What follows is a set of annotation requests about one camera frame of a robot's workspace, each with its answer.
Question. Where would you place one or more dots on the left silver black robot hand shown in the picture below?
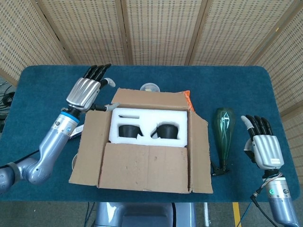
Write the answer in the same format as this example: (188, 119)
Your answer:
(82, 92)

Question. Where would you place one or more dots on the white blue wrap roll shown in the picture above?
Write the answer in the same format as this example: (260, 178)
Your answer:
(76, 132)

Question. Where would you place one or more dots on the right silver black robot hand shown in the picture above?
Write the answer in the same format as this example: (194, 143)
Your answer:
(267, 149)

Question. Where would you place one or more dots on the white foam insert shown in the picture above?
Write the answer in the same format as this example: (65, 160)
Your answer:
(149, 114)

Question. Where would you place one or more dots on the black cup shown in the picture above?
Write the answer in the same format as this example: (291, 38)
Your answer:
(166, 131)
(127, 131)

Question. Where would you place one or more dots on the green glass vase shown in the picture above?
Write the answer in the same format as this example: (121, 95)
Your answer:
(223, 130)

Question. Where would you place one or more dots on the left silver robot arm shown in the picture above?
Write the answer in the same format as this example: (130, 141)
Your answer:
(52, 142)

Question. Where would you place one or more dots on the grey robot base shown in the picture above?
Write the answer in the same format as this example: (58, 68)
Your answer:
(142, 215)

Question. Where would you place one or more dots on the blue table mat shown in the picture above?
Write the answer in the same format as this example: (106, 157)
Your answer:
(59, 82)

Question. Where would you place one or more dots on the woven bamboo folding screen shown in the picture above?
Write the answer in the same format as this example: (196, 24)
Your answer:
(161, 35)

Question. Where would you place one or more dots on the clear jar of clips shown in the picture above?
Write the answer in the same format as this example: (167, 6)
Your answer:
(149, 86)

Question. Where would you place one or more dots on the cream bowl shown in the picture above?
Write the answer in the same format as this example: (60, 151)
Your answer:
(74, 162)

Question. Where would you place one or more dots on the brown cardboard box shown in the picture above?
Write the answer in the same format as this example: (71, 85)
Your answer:
(146, 165)

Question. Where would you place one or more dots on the orange white snack packet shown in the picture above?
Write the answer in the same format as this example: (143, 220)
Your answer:
(189, 99)

